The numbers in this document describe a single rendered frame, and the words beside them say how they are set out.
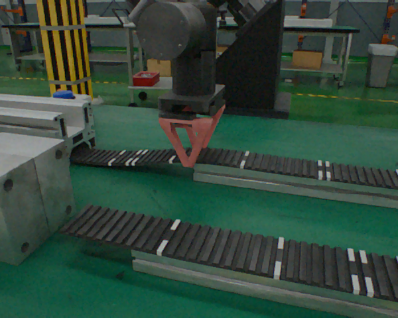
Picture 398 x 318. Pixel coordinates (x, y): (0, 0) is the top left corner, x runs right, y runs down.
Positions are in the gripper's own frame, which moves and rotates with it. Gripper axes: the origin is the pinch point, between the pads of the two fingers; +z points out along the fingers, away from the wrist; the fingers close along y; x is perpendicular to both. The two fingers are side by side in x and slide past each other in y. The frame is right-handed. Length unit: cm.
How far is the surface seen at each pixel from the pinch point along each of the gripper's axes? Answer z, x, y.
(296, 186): 2.1, 14.6, 1.8
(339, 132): 3.1, 22.6, -25.7
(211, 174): 2.2, 2.9, 1.3
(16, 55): 53, -473, -456
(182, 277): 2.9, 5.3, 20.9
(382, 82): 71, 129, -477
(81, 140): 0.4, -19.6, -1.1
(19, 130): -2.6, -26.2, 4.9
